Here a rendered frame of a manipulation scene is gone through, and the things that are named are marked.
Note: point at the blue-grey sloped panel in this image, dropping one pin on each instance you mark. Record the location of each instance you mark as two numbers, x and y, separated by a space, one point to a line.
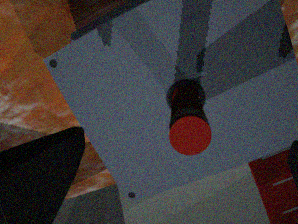
119 73

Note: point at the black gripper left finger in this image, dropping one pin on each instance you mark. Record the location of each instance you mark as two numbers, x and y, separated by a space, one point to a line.
35 177

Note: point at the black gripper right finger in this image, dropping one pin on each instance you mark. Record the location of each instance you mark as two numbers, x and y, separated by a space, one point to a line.
292 159

